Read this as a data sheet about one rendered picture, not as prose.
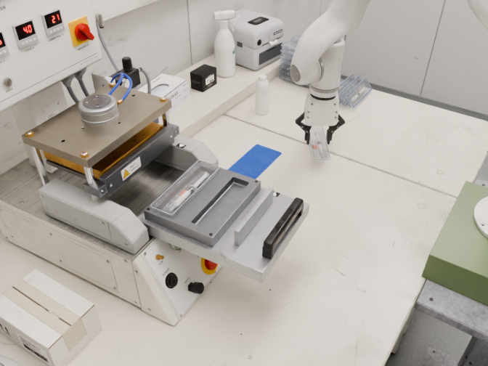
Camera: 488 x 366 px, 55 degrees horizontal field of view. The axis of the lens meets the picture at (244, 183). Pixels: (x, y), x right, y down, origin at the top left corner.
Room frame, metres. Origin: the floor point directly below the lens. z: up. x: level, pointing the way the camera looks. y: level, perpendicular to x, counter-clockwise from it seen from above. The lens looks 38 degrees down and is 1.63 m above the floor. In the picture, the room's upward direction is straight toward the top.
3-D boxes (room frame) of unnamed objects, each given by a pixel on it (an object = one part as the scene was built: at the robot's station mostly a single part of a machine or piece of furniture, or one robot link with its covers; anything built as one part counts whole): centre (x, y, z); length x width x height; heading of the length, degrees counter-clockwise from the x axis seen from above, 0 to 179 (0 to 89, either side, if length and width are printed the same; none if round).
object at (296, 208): (0.67, -0.08, 0.99); 0.15 x 0.02 x 0.04; 151
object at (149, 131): (0.89, 0.30, 1.07); 0.22 x 0.17 x 0.10; 151
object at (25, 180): (0.90, 0.34, 0.93); 0.46 x 0.35 x 0.01; 61
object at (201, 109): (1.66, 0.15, 0.77); 0.84 x 0.30 x 0.04; 146
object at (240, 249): (0.73, 0.04, 0.97); 0.30 x 0.22 x 0.08; 61
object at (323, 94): (1.23, -0.23, 1.00); 0.09 x 0.08 x 0.03; 90
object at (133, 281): (0.89, 0.29, 0.84); 0.53 x 0.37 x 0.17; 61
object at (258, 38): (1.91, -0.02, 0.88); 0.25 x 0.20 x 0.17; 50
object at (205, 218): (0.76, 0.08, 0.98); 0.20 x 0.17 x 0.03; 151
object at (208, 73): (1.65, 0.15, 0.83); 0.09 x 0.06 x 0.07; 146
